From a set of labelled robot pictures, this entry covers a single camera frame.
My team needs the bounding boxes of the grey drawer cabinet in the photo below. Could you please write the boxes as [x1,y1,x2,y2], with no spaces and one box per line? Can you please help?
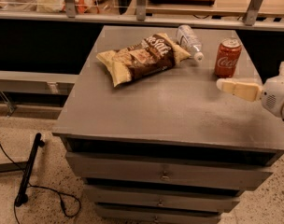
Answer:
[53,30,284,216]

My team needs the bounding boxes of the black stand leg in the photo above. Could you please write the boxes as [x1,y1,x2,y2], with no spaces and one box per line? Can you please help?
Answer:
[14,133,45,207]

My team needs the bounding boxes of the grey metal railing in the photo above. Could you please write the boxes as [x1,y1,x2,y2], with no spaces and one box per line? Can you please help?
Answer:
[0,0,284,31]

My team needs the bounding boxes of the clear plastic water bottle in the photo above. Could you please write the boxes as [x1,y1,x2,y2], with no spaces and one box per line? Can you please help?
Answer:
[176,25,204,63]

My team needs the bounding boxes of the grey side bench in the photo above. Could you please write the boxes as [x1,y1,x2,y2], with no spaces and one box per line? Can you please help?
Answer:
[0,71,78,95]

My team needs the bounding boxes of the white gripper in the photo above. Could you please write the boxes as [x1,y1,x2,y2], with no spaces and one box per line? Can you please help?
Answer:
[216,62,284,119]

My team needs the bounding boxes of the grey drawer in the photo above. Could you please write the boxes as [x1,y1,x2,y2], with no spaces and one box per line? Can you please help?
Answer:
[66,152,273,190]
[84,185,239,213]
[95,204,220,224]

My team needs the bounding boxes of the bottom grey drawer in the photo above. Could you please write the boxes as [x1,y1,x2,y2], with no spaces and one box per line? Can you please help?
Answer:
[95,204,220,224]

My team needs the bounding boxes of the top grey drawer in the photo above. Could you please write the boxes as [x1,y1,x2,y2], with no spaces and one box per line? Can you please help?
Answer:
[66,152,273,190]

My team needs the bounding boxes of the middle grey drawer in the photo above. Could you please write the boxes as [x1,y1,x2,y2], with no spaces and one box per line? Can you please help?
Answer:
[84,185,239,213]

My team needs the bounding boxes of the brown yellow chip bag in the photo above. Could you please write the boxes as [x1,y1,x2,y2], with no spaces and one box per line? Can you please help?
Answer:
[96,33,190,87]

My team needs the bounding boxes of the black floor cable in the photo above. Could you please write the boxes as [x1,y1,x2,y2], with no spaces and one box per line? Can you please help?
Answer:
[0,130,82,224]

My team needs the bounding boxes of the red coke can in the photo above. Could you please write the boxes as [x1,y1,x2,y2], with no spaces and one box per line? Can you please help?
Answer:
[214,38,242,77]

